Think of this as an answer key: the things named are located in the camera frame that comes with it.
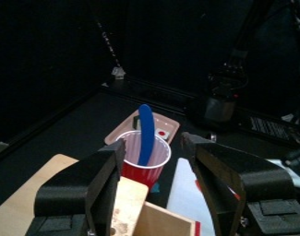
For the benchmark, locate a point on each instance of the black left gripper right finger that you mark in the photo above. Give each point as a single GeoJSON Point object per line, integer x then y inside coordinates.
{"type": "Point", "coordinates": [238, 178]}

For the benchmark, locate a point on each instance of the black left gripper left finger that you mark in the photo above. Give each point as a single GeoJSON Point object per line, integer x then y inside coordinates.
{"type": "Point", "coordinates": [82, 181]}

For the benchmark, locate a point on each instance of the sushi piece with red centre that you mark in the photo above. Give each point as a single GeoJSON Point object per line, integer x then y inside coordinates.
{"type": "Point", "coordinates": [162, 133]}

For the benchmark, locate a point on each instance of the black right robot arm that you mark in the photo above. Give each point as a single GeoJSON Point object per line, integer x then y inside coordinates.
{"type": "Point", "coordinates": [221, 107]}

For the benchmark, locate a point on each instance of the light wooden cutting board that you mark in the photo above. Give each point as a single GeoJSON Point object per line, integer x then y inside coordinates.
{"type": "Point", "coordinates": [20, 196]}

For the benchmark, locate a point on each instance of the pink rectangular plastic plate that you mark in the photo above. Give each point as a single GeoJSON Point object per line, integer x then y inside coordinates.
{"type": "Point", "coordinates": [124, 127]}

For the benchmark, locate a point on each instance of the blue plastic toy knife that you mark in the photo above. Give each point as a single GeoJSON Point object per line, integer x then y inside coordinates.
{"type": "Point", "coordinates": [146, 135]}

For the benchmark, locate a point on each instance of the dark toy sushi piece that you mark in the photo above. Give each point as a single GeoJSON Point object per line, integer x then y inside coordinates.
{"type": "Point", "coordinates": [135, 122]}

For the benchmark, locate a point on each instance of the pale wooden block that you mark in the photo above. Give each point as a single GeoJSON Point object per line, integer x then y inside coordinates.
{"type": "Point", "coordinates": [128, 202]}

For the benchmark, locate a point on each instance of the white sheet with red print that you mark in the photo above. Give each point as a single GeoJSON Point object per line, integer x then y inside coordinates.
{"type": "Point", "coordinates": [186, 196]}

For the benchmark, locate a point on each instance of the red plastic cup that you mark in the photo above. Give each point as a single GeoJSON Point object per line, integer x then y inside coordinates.
{"type": "Point", "coordinates": [139, 175]}

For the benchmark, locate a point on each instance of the blue tape strip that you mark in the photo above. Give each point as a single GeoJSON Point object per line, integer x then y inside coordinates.
{"type": "Point", "coordinates": [154, 188]}

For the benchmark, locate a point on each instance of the wooden box with red edge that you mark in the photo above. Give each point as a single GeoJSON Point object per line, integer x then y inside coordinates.
{"type": "Point", "coordinates": [163, 222]}

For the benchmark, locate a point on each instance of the small white clip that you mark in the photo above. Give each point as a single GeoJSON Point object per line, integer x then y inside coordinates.
{"type": "Point", "coordinates": [118, 73]}

